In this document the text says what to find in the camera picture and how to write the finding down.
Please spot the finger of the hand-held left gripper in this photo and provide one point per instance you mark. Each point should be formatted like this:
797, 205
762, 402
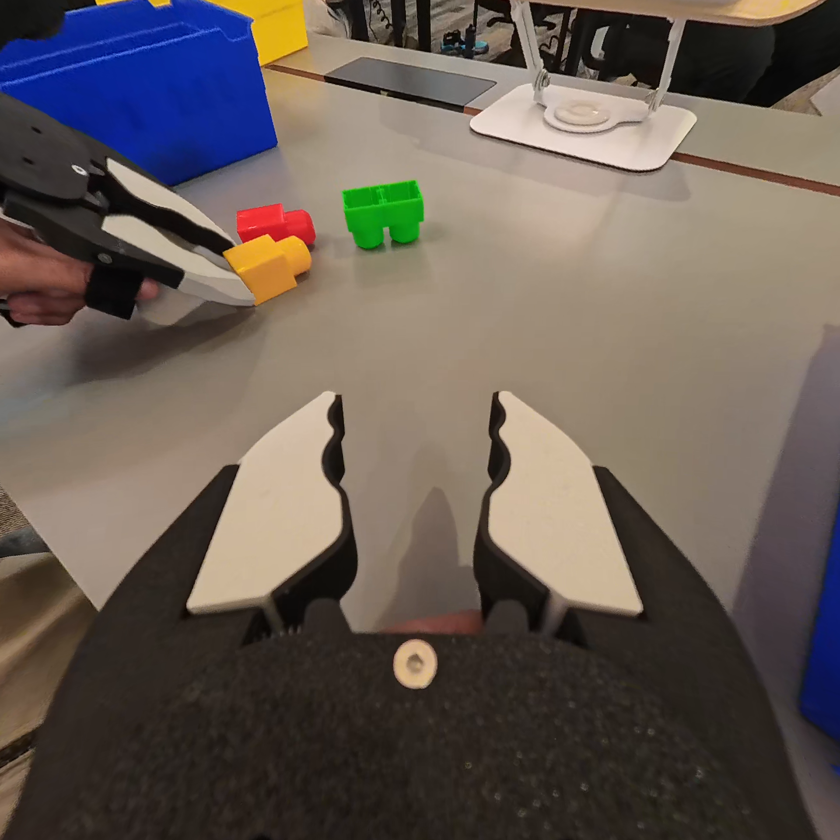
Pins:
164, 197
204, 282

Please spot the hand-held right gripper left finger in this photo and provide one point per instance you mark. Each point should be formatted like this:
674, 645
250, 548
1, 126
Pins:
269, 525

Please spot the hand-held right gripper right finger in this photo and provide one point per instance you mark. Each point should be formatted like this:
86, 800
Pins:
562, 525

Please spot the yellow toy building block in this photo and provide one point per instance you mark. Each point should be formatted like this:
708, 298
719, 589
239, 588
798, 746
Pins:
269, 269

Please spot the red toy building block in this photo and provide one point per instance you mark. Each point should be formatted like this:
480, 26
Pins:
269, 221

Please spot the blue plastic bin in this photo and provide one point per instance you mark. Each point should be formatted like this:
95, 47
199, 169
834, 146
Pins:
158, 92
827, 630

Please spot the green toy building block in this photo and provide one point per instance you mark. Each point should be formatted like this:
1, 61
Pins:
387, 210

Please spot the person's left hand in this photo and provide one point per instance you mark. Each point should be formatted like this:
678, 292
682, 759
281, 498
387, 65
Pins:
40, 282

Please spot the yellow plastic bin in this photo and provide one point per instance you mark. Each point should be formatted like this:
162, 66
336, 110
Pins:
282, 26

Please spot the black flat panel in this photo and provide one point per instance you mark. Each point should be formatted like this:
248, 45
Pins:
407, 82

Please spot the white book stand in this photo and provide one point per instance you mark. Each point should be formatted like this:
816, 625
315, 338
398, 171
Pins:
630, 138

